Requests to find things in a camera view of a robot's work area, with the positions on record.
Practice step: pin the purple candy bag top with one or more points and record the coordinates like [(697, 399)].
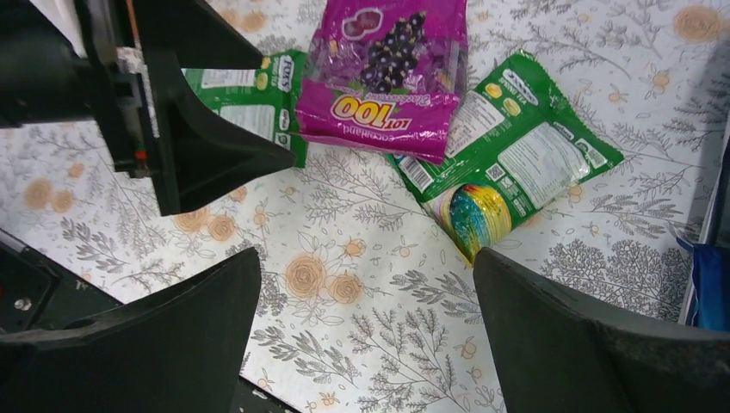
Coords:
[(385, 76)]

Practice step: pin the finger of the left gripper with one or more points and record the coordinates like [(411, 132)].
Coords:
[(200, 156)]

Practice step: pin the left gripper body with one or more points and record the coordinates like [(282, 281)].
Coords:
[(60, 62)]

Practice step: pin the green candy bag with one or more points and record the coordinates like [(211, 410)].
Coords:
[(261, 101), (515, 144)]

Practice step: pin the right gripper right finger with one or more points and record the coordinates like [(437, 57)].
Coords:
[(557, 349)]

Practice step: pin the lower blue candy bag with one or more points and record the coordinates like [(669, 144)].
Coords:
[(707, 305)]

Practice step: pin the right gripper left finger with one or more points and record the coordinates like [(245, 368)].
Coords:
[(177, 350)]

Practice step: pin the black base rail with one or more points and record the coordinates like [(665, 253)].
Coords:
[(37, 293)]

